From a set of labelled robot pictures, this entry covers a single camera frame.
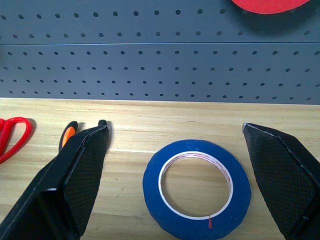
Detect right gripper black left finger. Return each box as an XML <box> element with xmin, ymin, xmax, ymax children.
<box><xmin>0</xmin><ymin>124</ymin><xmax>111</xmax><ymax>240</ymax></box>

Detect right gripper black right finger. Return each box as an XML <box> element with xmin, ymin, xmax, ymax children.
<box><xmin>241</xmin><ymin>122</ymin><xmax>320</xmax><ymax>240</ymax></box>

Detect orange and black pliers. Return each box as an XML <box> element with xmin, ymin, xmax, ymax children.
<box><xmin>58</xmin><ymin>119</ymin><xmax>109</xmax><ymax>152</ymax></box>

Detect red-handled scissors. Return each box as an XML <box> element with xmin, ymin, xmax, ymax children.
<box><xmin>0</xmin><ymin>116</ymin><xmax>33</xmax><ymax>165</ymax></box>

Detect blue tape roll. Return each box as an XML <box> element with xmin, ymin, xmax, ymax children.
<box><xmin>142</xmin><ymin>139</ymin><xmax>253</xmax><ymax>239</ymax></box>

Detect grey perforated pegboard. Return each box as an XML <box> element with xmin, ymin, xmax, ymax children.
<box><xmin>0</xmin><ymin>0</ymin><xmax>320</xmax><ymax>103</ymax></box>

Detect red tape roll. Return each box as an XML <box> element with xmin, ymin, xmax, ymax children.
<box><xmin>229</xmin><ymin>0</ymin><xmax>313</xmax><ymax>15</ymax></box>

